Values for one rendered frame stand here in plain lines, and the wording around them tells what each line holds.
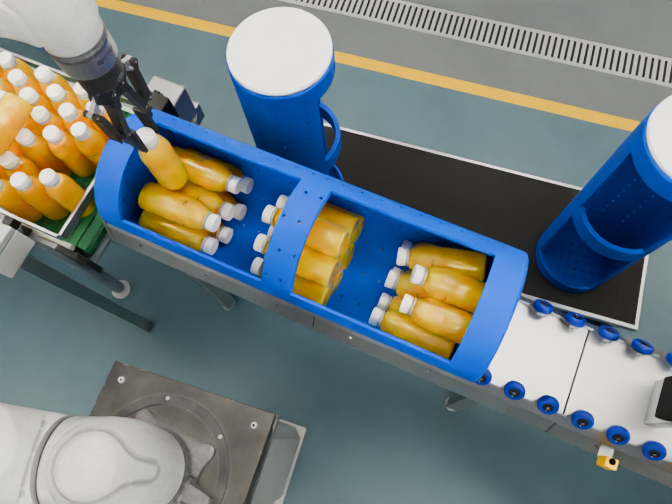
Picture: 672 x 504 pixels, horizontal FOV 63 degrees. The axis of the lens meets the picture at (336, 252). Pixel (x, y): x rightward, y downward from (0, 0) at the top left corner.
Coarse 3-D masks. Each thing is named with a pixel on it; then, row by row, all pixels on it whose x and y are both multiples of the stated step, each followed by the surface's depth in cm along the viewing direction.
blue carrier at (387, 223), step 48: (192, 144) 133; (240, 144) 116; (96, 192) 114; (240, 192) 135; (288, 192) 131; (336, 192) 108; (240, 240) 133; (288, 240) 104; (384, 240) 127; (432, 240) 123; (480, 240) 106; (288, 288) 109; (384, 288) 128; (384, 336) 107; (480, 336) 98
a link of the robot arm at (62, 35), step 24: (0, 0) 67; (24, 0) 66; (48, 0) 67; (72, 0) 69; (0, 24) 70; (24, 24) 69; (48, 24) 69; (72, 24) 71; (96, 24) 75; (48, 48) 74; (72, 48) 75
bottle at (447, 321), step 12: (420, 300) 110; (432, 300) 109; (408, 312) 111; (420, 312) 108; (432, 312) 108; (444, 312) 108; (456, 312) 108; (468, 312) 109; (420, 324) 109; (432, 324) 108; (444, 324) 107; (456, 324) 107; (468, 324) 106; (444, 336) 109; (456, 336) 107
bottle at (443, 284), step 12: (432, 276) 107; (444, 276) 107; (456, 276) 107; (468, 276) 109; (432, 288) 107; (444, 288) 107; (456, 288) 107; (468, 288) 107; (480, 288) 107; (444, 300) 108; (456, 300) 107; (468, 300) 107
